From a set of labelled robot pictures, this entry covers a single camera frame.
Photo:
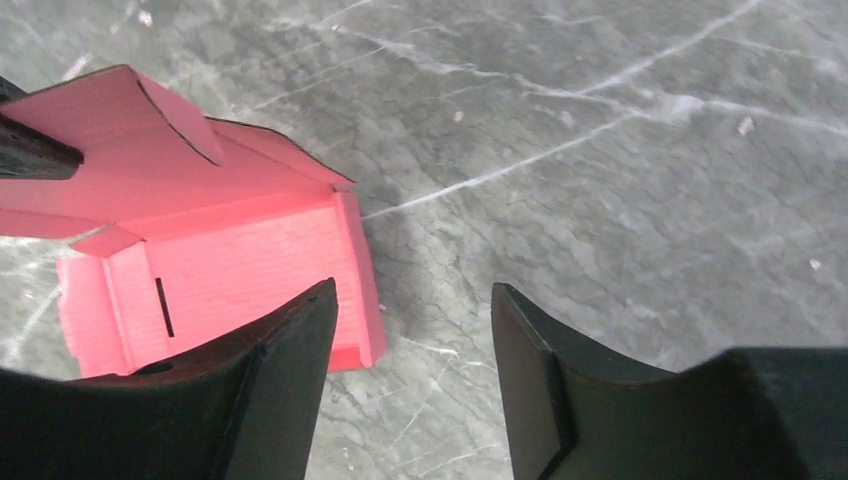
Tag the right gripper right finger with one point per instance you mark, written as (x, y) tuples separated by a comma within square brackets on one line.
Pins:
[(576, 409)]

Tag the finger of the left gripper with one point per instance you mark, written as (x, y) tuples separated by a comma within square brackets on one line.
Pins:
[(27, 154)]

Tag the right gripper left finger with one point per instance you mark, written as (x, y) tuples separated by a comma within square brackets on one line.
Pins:
[(242, 406)]

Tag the red cardboard paper box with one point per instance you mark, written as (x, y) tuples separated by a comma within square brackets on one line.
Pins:
[(185, 226)]

